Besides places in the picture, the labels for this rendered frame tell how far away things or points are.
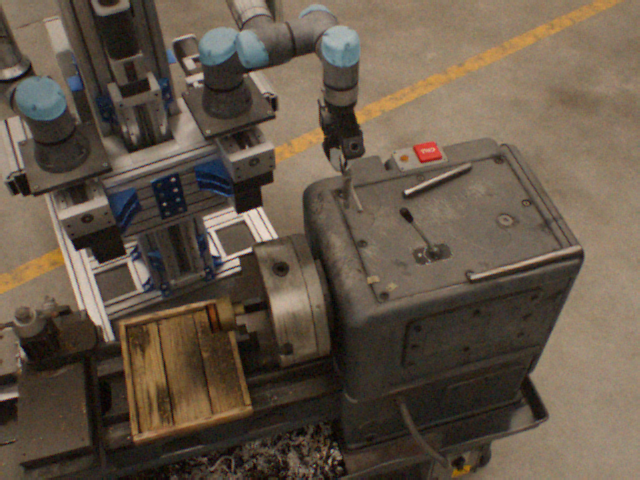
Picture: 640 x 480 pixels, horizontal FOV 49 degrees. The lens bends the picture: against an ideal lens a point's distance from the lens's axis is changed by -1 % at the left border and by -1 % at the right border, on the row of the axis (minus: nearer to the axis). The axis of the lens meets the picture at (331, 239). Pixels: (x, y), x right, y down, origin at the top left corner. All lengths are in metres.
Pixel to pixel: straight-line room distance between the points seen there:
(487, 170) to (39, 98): 1.16
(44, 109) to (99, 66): 0.26
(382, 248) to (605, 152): 2.41
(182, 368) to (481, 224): 0.86
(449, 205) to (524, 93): 2.44
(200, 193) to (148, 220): 0.18
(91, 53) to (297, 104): 2.00
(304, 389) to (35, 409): 0.67
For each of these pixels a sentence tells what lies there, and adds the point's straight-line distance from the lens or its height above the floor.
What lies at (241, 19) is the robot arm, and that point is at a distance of 1.54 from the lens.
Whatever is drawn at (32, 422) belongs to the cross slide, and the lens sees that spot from 1.88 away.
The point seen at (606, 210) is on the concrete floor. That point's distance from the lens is 3.64.
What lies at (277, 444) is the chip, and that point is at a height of 0.56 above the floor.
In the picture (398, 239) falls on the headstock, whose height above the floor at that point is 1.25.
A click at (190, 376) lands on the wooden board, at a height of 0.88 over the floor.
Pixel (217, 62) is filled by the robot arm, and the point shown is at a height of 1.35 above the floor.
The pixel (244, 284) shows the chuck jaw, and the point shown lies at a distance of 1.74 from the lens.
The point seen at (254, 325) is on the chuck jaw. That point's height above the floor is 1.11.
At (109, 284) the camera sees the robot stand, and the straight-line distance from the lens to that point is 3.01.
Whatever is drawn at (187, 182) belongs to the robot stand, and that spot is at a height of 0.97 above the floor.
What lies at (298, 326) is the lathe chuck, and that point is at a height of 1.16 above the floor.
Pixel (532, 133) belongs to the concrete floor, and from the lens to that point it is 3.91.
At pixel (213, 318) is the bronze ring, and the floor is 1.11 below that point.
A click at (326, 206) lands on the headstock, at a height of 1.25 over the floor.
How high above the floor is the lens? 2.56
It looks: 51 degrees down
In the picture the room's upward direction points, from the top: straight up
